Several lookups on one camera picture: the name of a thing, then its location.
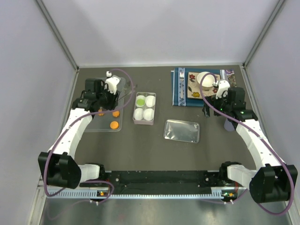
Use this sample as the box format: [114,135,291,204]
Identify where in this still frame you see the clear plastic cookie tray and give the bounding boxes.
[85,77,126,132]

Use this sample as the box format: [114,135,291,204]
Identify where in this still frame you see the floral square plate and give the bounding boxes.
[187,72,217,99]

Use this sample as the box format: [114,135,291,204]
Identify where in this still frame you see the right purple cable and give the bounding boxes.
[200,72,295,215]

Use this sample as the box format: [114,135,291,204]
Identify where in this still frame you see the silver fork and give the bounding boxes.
[179,70,185,99]

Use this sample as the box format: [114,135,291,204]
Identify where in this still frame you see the blue patterned placemat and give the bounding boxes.
[171,67,223,107]

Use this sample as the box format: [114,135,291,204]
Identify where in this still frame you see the metal tongs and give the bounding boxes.
[118,81,137,102]

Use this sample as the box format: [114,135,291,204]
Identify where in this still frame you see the orange cookie near corner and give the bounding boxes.
[110,121,120,129]

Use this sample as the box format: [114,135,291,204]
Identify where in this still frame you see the orange round cookie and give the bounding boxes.
[112,111,120,118]

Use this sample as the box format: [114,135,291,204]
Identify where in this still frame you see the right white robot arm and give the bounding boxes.
[202,87,298,203]

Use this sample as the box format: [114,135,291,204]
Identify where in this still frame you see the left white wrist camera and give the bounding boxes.
[105,71,120,95]

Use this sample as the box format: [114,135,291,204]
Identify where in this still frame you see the cream ceramic bowl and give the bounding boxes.
[196,72,215,91]

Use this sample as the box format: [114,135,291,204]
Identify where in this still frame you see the patterned napkin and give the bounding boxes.
[220,69,236,87]

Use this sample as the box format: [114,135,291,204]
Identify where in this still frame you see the green round cookie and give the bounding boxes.
[136,99,145,107]

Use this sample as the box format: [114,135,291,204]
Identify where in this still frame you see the purple cup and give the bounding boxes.
[224,119,235,132]

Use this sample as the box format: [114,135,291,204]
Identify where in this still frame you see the white cookie box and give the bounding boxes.
[133,92,157,125]

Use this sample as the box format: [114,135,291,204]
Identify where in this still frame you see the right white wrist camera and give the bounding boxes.
[213,79,230,99]

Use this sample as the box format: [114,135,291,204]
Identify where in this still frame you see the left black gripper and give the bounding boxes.
[96,84,120,111]

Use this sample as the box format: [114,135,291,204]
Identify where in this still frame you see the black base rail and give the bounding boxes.
[79,170,237,195]

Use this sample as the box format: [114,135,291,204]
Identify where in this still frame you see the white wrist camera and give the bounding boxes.
[213,79,230,99]
[105,71,120,95]

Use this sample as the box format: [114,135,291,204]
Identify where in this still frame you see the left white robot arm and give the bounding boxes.
[38,76,121,189]

